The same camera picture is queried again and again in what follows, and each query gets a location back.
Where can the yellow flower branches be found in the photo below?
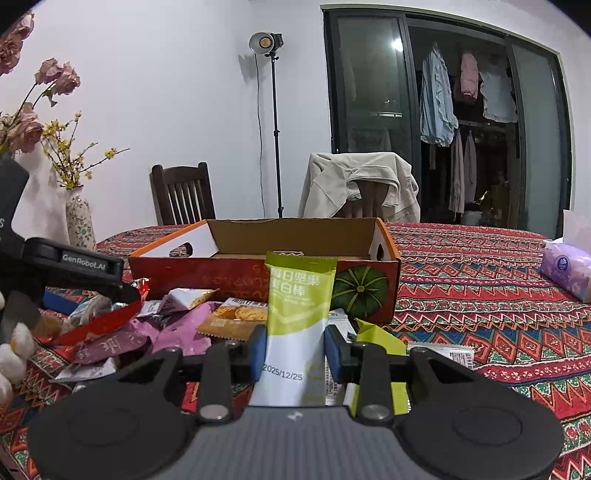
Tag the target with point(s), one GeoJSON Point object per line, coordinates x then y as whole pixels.
{"type": "Point", "coordinates": [68, 164]}

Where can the dark wooden chair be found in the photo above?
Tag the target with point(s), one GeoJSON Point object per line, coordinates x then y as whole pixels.
{"type": "Point", "coordinates": [182, 194]}

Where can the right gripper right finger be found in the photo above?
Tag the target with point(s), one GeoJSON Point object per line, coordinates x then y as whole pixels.
{"type": "Point", "coordinates": [461, 425]}

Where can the orange cardboard box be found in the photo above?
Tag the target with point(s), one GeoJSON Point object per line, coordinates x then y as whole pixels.
{"type": "Point", "coordinates": [234, 256]}

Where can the pink snack packet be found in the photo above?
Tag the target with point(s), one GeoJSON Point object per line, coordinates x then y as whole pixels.
{"type": "Point", "coordinates": [181, 333]}

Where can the patterned red tablecloth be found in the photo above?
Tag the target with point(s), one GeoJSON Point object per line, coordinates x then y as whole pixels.
{"type": "Point", "coordinates": [481, 287]}

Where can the blue hanging shirt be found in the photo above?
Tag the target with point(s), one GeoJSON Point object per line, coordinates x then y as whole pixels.
{"type": "Point", "coordinates": [438, 123]}

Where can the orange cracker snack packet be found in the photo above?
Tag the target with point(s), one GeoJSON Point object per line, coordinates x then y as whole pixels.
{"type": "Point", "coordinates": [234, 319]}

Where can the studio light on stand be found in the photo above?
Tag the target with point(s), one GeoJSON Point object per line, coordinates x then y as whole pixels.
{"type": "Point", "coordinates": [267, 44]}

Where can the white purple triangular packet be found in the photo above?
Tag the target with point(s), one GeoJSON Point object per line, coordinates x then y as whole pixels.
{"type": "Point", "coordinates": [183, 299]}

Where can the white hanging shirt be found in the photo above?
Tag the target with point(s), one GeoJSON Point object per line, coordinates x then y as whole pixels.
{"type": "Point", "coordinates": [496, 89]}

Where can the purple tissue pack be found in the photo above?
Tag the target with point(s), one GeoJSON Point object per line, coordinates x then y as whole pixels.
{"type": "Point", "coordinates": [568, 267]}

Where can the dark sliding glass door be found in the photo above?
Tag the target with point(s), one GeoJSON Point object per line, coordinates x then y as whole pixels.
{"type": "Point", "coordinates": [480, 115]}

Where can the pink hanging garment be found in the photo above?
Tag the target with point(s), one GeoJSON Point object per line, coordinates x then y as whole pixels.
{"type": "Point", "coordinates": [469, 77]}

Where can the beige jacket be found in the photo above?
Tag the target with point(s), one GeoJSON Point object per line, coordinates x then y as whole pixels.
{"type": "Point", "coordinates": [331, 181]}

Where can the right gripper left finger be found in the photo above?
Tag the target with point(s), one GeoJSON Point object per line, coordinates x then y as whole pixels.
{"type": "Point", "coordinates": [136, 423]}

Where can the chair with beige jacket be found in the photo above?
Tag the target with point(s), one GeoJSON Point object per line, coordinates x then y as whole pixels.
{"type": "Point", "coordinates": [370, 204]}

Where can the red snack wrapper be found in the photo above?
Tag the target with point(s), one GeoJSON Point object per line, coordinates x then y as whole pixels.
{"type": "Point", "coordinates": [102, 325]}

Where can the green white nut bar packet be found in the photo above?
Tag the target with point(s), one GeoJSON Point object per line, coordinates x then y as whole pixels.
{"type": "Point", "coordinates": [297, 313]}

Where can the floral ceramic vase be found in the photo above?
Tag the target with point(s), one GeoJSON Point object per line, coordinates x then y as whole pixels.
{"type": "Point", "coordinates": [79, 221]}

